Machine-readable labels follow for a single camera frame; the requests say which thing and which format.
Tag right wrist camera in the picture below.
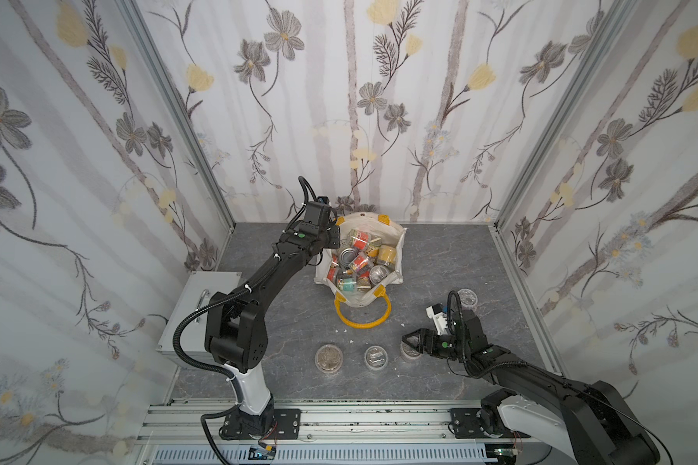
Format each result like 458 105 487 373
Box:
426 304 450 335

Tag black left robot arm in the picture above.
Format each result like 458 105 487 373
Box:
172 176 340 436

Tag clear jar dark seeds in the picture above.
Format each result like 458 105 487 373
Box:
399 342 421 360

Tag red label seed jar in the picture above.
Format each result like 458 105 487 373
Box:
349 252 374 275

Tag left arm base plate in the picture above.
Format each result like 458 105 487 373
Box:
218 409 302 441

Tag green label jar in bag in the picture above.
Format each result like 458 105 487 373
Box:
335 275 358 293

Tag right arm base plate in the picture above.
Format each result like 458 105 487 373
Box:
449 408 502 439

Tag red jar in bag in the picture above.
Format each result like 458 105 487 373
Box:
348 229 372 251

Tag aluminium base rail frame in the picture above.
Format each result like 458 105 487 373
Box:
129 398 629 465

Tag yellow seed jar in bag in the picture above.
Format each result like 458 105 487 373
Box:
375 244 397 269

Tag white canvas tote bag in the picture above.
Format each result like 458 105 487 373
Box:
314 212 407 329

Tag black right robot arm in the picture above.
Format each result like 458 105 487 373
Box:
401 291 668 464

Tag silver aluminium case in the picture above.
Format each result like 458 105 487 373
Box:
155 270 242 368

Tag small clear seed jar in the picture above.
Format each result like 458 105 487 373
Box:
364 345 389 371

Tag large clear seed jar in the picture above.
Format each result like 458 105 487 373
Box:
314 344 343 374

